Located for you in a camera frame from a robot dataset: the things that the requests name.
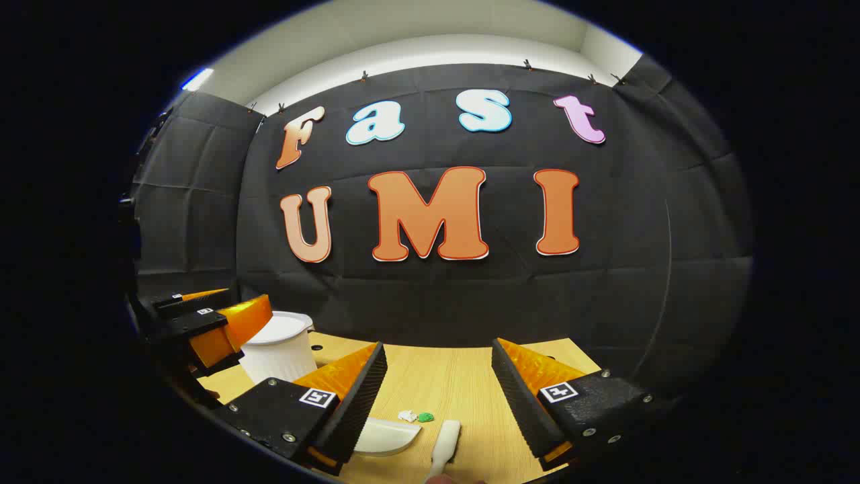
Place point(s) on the ceiling light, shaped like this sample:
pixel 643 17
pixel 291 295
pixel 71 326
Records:
pixel 197 79

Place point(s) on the wooden desktop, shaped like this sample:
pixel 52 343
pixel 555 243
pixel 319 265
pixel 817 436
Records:
pixel 463 383

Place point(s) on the white ribbed garbage bin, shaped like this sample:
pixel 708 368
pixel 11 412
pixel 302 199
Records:
pixel 279 353

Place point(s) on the black backdrop cloth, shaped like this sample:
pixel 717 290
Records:
pixel 416 302

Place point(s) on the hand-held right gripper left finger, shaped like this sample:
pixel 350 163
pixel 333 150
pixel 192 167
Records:
pixel 356 410

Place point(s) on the white paper ball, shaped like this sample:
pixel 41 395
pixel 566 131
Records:
pixel 407 416

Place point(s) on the small white broom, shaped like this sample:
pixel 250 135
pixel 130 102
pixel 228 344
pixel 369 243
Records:
pixel 447 440

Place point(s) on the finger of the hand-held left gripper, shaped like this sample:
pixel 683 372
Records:
pixel 185 304
pixel 196 325

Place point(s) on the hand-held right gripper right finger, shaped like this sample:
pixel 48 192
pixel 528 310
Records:
pixel 521 403

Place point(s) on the white plastic dustpan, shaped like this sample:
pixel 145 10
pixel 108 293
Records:
pixel 386 437

